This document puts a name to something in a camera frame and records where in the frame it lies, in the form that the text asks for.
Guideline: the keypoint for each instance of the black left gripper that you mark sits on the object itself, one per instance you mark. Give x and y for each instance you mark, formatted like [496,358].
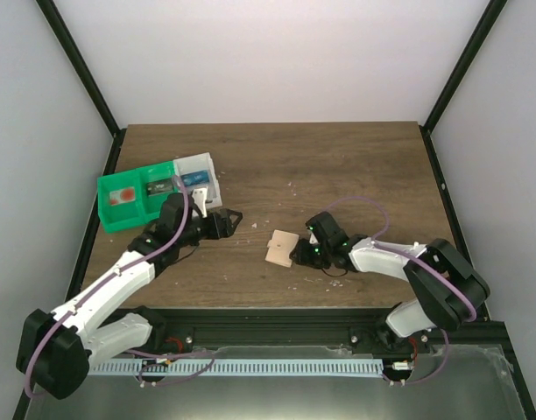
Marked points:
[228,231]

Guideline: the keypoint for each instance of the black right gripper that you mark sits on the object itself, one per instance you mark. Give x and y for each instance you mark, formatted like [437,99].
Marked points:
[302,255]

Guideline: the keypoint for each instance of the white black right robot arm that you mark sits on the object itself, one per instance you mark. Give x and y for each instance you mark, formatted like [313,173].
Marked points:
[448,291]

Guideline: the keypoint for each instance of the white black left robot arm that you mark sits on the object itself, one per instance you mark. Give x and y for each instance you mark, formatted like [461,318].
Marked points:
[58,348]

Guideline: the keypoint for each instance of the blue credit card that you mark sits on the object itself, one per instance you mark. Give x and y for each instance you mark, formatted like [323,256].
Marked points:
[195,178]

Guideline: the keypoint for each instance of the black vip card in bin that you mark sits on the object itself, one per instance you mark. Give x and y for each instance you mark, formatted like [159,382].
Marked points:
[157,187]

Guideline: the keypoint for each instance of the white red card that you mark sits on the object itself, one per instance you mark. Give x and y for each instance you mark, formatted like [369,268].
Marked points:
[122,196]

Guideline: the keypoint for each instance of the white plastic bin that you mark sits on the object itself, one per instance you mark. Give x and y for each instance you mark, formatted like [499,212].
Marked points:
[201,162]

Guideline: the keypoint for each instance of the green plastic bin middle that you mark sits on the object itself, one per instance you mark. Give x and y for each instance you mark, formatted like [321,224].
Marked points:
[151,206]

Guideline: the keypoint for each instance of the green plastic bin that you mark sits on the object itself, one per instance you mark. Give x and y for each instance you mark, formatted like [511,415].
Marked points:
[151,206]
[121,217]

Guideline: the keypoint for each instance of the green plastic bin left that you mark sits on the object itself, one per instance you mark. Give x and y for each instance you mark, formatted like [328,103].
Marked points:
[121,217]

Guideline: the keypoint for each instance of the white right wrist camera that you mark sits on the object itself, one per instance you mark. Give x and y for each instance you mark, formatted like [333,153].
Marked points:
[313,239]

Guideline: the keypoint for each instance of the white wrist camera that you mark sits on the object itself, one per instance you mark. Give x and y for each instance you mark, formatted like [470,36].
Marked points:
[313,239]
[200,202]

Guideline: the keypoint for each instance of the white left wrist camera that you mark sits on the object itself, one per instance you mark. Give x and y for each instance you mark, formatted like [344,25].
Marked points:
[200,202]

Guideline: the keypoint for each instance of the light blue slotted cable duct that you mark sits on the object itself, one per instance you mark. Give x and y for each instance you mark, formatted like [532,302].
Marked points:
[245,367]

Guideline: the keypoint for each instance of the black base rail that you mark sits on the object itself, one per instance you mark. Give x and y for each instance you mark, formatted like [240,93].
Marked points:
[352,328]

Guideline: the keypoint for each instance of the metal base plate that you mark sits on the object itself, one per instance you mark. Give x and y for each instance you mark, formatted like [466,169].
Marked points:
[475,383]

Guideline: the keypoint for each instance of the black frame post left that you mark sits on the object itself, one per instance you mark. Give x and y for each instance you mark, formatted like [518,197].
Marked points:
[66,40]

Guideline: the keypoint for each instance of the black frame post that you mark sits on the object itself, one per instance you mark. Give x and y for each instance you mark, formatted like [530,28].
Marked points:
[483,27]
[66,40]

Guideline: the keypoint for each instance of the black frame post right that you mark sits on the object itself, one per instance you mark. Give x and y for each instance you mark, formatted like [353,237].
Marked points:
[483,27]

